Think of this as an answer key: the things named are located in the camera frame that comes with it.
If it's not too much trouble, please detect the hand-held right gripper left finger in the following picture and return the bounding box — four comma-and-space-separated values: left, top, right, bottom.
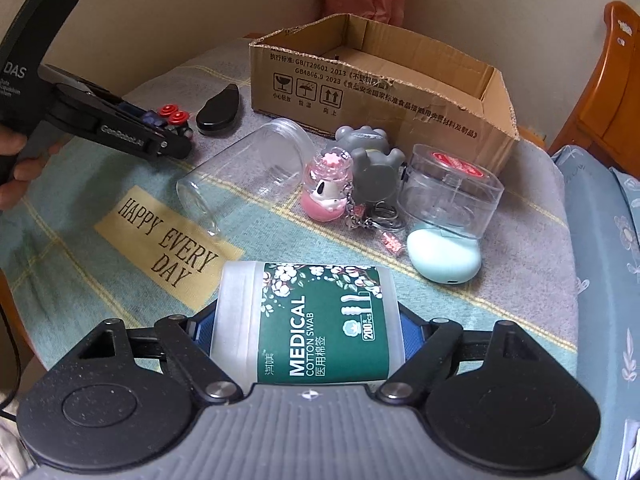
75, 306, 241, 407

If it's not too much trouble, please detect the pink bottle keychain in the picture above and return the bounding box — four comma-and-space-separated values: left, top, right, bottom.
300, 146, 407, 261

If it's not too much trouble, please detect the cotton swab container green label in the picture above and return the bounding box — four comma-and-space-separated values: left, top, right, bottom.
209, 260, 407, 387

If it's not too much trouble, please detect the wooden bed frame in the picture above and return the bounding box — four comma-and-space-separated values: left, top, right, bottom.
0, 265, 36, 411

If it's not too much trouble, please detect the plaid printed blanket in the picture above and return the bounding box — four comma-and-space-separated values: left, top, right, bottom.
0, 35, 581, 396

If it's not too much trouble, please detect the grey cat figurine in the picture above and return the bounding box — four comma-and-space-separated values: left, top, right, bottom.
333, 125, 406, 202

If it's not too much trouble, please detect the clear plastic jar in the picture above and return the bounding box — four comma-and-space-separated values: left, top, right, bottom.
176, 118, 313, 238

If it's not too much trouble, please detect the wooden headboard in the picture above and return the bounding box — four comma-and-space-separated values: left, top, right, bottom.
546, 1, 640, 161

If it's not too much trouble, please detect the cardboard box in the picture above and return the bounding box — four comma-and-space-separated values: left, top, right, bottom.
248, 12, 521, 161

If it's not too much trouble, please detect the clear plastic box red label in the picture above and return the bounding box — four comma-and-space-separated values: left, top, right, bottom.
398, 143, 504, 240

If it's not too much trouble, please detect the mint green earbud case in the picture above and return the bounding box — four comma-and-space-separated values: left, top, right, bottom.
406, 227, 482, 287

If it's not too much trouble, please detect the black oval case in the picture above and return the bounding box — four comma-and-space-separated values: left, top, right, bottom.
195, 82, 243, 135

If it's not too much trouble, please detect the black cable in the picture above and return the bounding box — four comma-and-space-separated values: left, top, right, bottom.
0, 304, 25, 423

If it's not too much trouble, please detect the black toy with red caps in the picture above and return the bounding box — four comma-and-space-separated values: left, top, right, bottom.
150, 104, 195, 142

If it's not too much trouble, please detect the blue floral pillow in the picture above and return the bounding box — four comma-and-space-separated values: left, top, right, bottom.
549, 144, 640, 480

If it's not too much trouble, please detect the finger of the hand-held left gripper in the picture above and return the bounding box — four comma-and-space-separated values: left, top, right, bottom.
49, 86, 194, 162
41, 64, 167, 129

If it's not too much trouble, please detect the person's left hand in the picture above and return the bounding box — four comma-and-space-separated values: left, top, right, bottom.
0, 124, 67, 211

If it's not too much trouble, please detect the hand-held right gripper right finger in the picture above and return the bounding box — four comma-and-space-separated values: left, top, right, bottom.
374, 309, 551, 405

